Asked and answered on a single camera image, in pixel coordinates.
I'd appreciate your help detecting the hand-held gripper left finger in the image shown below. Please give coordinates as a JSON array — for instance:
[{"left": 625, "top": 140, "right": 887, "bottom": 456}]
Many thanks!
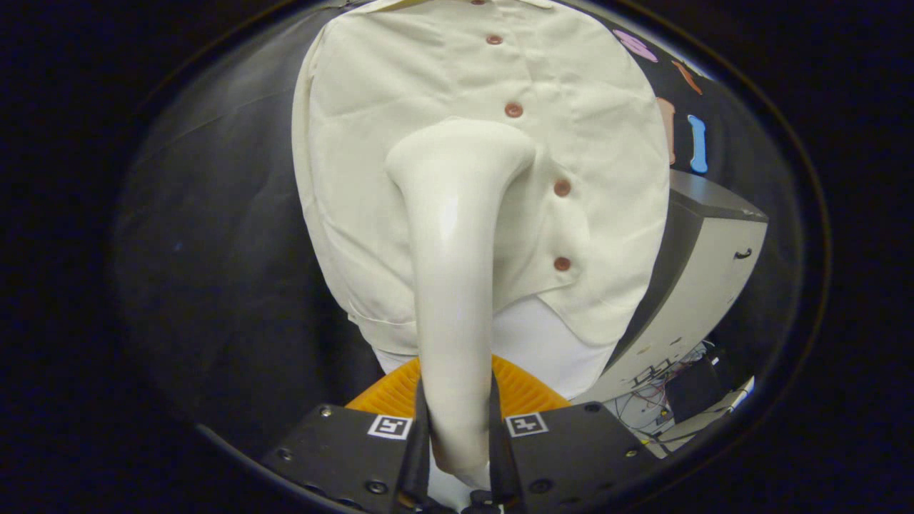
[{"left": 261, "top": 355, "right": 433, "bottom": 514}]

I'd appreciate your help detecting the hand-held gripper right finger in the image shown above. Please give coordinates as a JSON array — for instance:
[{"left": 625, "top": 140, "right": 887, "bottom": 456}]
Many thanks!
[{"left": 488, "top": 355, "right": 661, "bottom": 514}]

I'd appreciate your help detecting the white garment steamer nozzle with hose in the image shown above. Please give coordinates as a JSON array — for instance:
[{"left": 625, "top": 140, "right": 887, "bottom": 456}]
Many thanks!
[{"left": 384, "top": 118, "right": 536, "bottom": 493}]

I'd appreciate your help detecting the black box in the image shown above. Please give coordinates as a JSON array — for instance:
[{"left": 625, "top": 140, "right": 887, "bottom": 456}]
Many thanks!
[{"left": 668, "top": 353, "right": 729, "bottom": 422}]

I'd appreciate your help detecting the cream button-up shirt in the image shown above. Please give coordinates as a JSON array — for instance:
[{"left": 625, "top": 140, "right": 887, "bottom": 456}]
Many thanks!
[{"left": 291, "top": 0, "right": 672, "bottom": 356}]

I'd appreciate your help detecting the white cabinet with grey top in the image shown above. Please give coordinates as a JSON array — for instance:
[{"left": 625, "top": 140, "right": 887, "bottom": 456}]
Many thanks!
[{"left": 571, "top": 169, "right": 770, "bottom": 405}]

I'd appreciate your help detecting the tangle of floor cables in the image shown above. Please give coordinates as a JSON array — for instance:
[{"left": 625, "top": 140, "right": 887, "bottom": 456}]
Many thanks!
[{"left": 614, "top": 341, "right": 722, "bottom": 429}]

